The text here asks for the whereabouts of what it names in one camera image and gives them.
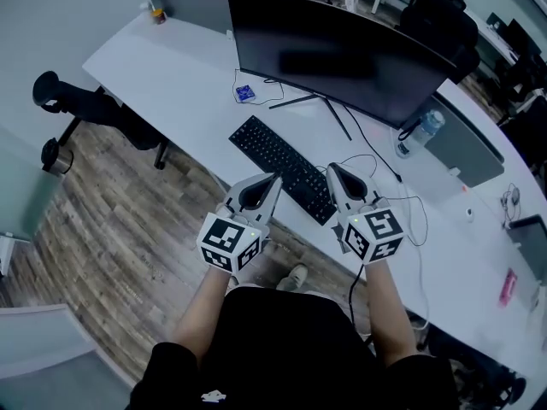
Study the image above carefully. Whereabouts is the black curved monitor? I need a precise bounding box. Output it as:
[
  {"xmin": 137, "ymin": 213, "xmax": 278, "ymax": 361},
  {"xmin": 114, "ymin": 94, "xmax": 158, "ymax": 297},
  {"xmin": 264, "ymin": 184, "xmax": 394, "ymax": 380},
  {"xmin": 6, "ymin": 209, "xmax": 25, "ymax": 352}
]
[{"xmin": 226, "ymin": 0, "xmax": 461, "ymax": 131}]

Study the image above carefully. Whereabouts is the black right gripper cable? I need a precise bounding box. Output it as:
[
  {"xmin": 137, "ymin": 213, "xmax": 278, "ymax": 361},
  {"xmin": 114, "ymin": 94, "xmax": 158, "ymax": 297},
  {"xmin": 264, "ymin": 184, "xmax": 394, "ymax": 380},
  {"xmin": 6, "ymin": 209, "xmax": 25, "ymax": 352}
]
[{"xmin": 348, "ymin": 264, "xmax": 373, "ymax": 345}]

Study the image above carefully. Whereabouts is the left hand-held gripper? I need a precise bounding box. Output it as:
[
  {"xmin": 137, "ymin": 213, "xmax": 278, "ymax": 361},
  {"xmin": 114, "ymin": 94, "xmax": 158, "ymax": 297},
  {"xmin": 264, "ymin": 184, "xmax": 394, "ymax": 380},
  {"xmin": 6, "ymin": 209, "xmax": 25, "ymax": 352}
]
[{"xmin": 196, "ymin": 173, "xmax": 283, "ymax": 275}]

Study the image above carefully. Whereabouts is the black monitor cable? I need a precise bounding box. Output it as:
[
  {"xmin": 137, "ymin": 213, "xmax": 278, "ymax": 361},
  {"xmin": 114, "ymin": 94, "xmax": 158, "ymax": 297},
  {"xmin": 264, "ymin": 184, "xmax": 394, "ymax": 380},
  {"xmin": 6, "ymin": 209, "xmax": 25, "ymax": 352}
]
[{"xmin": 343, "ymin": 105, "xmax": 403, "ymax": 184}]

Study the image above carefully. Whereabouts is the person's left forearm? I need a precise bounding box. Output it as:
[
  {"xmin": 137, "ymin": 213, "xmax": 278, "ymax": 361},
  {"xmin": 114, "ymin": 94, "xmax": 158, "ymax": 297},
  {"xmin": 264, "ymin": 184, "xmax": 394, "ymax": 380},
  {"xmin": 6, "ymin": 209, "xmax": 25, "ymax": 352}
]
[{"xmin": 173, "ymin": 266, "xmax": 232, "ymax": 362}]

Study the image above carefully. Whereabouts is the person's right forearm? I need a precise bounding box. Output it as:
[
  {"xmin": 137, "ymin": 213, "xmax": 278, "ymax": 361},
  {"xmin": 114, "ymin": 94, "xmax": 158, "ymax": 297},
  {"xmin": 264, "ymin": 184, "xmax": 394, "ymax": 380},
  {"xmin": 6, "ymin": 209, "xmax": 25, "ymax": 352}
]
[{"xmin": 365, "ymin": 259, "xmax": 418, "ymax": 366}]

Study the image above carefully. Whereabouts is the tangled cable bundle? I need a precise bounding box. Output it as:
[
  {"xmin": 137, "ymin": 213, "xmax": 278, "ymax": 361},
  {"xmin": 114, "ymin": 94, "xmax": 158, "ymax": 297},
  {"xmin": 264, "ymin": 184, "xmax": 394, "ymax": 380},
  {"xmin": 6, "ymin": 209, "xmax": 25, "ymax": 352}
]
[{"xmin": 502, "ymin": 183, "xmax": 521, "ymax": 230}]

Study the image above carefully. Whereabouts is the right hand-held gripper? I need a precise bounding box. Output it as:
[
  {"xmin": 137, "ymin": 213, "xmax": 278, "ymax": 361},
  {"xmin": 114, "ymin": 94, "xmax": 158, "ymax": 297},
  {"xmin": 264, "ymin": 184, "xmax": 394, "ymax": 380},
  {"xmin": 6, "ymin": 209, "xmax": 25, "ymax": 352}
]
[{"xmin": 326, "ymin": 163, "xmax": 405, "ymax": 266}]

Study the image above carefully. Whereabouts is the thin black cable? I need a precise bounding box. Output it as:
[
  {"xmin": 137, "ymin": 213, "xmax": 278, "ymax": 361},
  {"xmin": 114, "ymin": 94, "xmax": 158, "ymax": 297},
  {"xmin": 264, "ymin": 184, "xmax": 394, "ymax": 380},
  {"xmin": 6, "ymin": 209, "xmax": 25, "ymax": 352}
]
[
  {"xmin": 315, "ymin": 154, "xmax": 429, "ymax": 247},
  {"xmin": 232, "ymin": 68, "xmax": 285, "ymax": 106}
]

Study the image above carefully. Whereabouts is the clear water bottle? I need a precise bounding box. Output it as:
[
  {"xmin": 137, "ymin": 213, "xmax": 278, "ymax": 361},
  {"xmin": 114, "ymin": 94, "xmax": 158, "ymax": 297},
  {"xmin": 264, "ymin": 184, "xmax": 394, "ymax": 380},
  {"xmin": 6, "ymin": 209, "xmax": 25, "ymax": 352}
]
[{"xmin": 395, "ymin": 108, "xmax": 446, "ymax": 160}]

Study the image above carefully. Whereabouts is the group of black office chairs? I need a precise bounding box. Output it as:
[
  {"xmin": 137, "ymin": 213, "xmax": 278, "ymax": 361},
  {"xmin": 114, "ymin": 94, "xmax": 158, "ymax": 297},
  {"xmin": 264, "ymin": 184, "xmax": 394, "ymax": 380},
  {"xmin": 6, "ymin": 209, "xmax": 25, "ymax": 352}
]
[{"xmin": 486, "ymin": 13, "xmax": 547, "ymax": 170}]

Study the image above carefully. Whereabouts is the black keyboard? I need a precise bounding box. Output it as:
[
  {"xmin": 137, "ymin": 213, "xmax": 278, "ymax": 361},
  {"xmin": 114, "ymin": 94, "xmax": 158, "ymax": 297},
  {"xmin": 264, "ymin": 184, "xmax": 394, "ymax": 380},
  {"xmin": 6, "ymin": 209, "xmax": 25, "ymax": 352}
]
[{"xmin": 228, "ymin": 114, "xmax": 338, "ymax": 226}]

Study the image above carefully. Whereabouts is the person's right shoe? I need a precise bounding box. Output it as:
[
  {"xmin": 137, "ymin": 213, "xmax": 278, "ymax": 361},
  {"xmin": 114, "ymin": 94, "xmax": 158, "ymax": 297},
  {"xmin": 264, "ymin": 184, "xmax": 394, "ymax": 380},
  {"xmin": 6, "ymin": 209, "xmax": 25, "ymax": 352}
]
[{"xmin": 276, "ymin": 264, "xmax": 309, "ymax": 293}]

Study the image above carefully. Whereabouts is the person's black shirt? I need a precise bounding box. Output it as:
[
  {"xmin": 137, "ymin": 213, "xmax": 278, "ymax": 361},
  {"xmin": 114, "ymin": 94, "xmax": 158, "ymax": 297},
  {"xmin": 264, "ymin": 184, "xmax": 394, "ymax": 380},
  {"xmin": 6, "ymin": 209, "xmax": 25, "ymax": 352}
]
[{"xmin": 130, "ymin": 286, "xmax": 461, "ymax": 410}]

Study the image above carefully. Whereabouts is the frosted glass door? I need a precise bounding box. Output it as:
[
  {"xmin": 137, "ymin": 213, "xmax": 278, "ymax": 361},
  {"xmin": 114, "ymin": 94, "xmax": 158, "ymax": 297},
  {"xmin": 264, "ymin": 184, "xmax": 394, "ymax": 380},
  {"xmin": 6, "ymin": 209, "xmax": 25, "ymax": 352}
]
[{"xmin": 0, "ymin": 126, "xmax": 65, "ymax": 241}]

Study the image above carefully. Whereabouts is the white cable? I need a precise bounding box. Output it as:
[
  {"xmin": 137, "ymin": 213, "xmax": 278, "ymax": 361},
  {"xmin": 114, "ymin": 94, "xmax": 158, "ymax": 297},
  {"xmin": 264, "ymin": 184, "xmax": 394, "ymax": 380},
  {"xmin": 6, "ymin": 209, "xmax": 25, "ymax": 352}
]
[{"xmin": 397, "ymin": 181, "xmax": 431, "ymax": 331}]

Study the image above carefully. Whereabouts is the grey desk divider panel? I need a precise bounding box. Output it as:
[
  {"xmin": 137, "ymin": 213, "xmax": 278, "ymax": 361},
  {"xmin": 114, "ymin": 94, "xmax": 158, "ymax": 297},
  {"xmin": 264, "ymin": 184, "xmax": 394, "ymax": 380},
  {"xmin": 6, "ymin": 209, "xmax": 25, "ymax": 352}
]
[
  {"xmin": 422, "ymin": 94, "xmax": 505, "ymax": 189},
  {"xmin": 147, "ymin": 0, "xmax": 234, "ymax": 36},
  {"xmin": 506, "ymin": 214, "xmax": 547, "ymax": 284}
]

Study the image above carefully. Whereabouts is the black office chair with headrest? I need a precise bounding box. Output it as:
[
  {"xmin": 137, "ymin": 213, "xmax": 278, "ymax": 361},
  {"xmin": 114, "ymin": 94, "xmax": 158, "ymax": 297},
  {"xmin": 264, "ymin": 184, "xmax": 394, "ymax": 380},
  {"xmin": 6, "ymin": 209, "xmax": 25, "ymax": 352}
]
[{"xmin": 32, "ymin": 70, "xmax": 170, "ymax": 171}]

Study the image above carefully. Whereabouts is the black monitor stand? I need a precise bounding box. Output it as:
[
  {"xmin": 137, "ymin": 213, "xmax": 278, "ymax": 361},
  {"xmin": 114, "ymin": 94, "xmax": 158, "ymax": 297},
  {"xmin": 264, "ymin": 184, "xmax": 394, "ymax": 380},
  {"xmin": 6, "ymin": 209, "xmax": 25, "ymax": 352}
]
[{"xmin": 268, "ymin": 93, "xmax": 354, "ymax": 143}]

